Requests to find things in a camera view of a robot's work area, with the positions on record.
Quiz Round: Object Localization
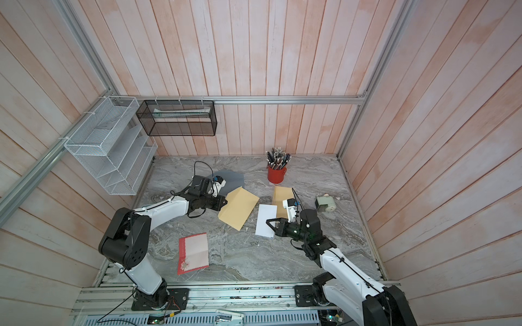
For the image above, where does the white wire mesh shelf rack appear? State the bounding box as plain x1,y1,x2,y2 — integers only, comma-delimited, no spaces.
65,96,158,196

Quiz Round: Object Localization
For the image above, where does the bunch of pencils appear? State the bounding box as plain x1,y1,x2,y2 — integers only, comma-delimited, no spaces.
266,148,292,171

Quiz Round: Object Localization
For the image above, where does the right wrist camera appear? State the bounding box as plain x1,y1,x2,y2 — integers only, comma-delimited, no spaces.
283,198,299,223

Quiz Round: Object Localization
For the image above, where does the red pencil cup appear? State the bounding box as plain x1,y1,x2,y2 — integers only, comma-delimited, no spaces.
267,167,287,184

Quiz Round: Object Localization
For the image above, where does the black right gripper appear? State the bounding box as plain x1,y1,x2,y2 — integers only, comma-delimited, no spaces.
268,218,311,245

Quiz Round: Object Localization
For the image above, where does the yellow envelope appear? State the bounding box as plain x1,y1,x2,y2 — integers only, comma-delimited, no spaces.
218,187,259,231
272,186,294,219

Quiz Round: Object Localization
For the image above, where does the aluminium frame rail front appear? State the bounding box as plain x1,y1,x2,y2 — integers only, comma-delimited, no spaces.
71,282,311,315

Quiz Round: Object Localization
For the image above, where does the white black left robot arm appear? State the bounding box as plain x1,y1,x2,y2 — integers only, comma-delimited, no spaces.
99,175,227,296

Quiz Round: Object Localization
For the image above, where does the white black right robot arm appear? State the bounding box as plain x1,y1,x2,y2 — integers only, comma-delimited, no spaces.
266,209,417,325

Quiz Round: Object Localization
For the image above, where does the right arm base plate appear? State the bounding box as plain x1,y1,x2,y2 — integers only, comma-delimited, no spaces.
294,284,330,307

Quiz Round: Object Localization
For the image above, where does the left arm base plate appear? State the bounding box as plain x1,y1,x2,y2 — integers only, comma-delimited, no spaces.
131,288,190,311

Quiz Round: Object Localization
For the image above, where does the grey paper envelope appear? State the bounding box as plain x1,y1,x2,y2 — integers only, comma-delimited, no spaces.
208,170,244,196

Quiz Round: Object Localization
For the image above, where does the blue bordered letter paper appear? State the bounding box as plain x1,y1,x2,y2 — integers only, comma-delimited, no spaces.
255,205,277,239

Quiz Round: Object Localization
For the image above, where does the black mesh wall basket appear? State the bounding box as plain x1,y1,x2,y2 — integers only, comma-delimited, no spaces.
137,99,218,137

